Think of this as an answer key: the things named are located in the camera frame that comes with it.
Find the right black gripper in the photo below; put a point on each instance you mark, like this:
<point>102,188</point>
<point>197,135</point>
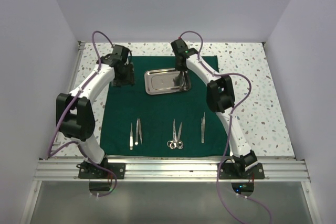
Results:
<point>180,68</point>

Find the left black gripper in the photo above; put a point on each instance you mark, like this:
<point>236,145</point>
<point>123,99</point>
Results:
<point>129,78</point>

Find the steel instrument tray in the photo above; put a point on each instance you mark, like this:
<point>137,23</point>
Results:
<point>164,81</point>

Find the green surgical cloth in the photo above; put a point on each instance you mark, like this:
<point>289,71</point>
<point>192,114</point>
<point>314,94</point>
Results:
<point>171,123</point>

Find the steel scalpel handle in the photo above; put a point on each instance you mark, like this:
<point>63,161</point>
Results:
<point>202,128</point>
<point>203,139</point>

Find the steel forceps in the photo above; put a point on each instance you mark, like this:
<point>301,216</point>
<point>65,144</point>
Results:
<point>173,132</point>

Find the steel scissors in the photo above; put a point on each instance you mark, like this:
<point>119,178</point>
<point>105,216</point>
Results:
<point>175,144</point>
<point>179,133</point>

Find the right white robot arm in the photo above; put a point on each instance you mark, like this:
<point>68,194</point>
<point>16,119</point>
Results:
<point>220,99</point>

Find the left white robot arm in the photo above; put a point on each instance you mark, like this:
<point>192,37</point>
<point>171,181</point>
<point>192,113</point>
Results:
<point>74,114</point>

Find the aluminium left side rail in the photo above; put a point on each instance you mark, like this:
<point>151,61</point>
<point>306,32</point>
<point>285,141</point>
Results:
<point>63,104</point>

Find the aluminium rail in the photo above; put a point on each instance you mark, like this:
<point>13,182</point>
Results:
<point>63,104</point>
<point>141,169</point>

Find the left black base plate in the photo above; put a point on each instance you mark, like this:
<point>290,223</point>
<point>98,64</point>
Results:
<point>88,171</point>

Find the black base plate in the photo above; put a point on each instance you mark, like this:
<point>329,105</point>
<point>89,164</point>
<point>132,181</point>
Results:
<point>88,171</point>
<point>229,171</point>

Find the aluminium front rail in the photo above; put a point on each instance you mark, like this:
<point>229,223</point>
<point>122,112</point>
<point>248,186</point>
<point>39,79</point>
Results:
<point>141,169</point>

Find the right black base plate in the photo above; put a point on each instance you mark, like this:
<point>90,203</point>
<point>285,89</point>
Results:
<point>229,171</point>

